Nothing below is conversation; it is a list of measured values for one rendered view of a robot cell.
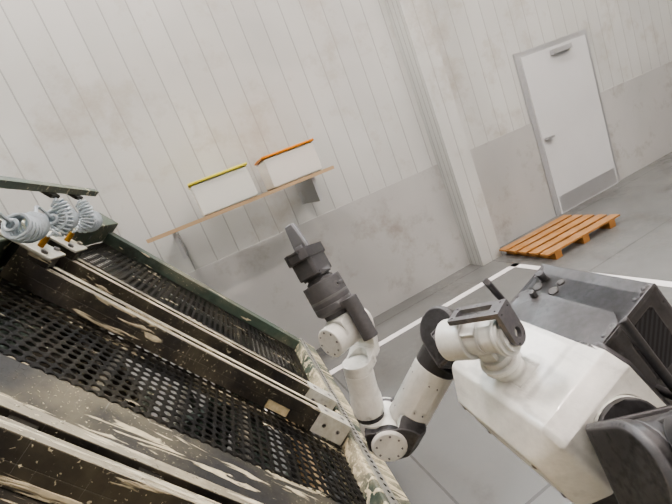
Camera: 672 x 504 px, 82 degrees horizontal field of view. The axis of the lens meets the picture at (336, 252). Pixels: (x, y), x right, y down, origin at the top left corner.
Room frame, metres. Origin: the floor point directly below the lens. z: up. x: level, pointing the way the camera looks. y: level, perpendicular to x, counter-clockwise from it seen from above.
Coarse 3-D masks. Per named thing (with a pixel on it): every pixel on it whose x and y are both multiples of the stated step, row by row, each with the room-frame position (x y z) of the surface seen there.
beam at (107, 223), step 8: (104, 216) 1.94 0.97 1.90; (104, 224) 1.78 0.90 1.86; (112, 224) 1.88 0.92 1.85; (88, 232) 1.59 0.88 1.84; (96, 232) 1.70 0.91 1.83; (104, 232) 1.82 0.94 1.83; (112, 232) 1.97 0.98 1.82; (0, 240) 0.97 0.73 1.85; (8, 240) 1.00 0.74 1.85; (80, 240) 1.55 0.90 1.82; (88, 240) 1.66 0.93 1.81; (96, 240) 1.78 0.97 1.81; (0, 248) 0.98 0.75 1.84; (8, 248) 1.02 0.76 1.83; (16, 248) 1.07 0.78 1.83; (0, 256) 1.01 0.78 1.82; (8, 256) 1.05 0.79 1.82; (0, 264) 1.03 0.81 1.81
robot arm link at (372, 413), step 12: (372, 372) 0.78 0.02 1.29; (348, 384) 0.78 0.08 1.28; (360, 384) 0.76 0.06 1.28; (372, 384) 0.77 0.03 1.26; (360, 396) 0.76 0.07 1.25; (372, 396) 0.76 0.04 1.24; (360, 408) 0.76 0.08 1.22; (372, 408) 0.76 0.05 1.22; (384, 408) 0.78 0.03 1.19; (360, 420) 0.77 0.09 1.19; (372, 420) 0.76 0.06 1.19; (384, 420) 0.76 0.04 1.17; (372, 432) 0.74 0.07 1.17
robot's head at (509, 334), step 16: (480, 304) 0.53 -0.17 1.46; (496, 304) 0.50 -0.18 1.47; (448, 320) 0.54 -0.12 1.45; (464, 320) 0.52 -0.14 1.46; (480, 320) 0.50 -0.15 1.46; (496, 320) 0.48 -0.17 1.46; (512, 320) 0.49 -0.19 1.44; (496, 336) 0.48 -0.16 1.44; (512, 336) 0.47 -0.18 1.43; (512, 352) 0.48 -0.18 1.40
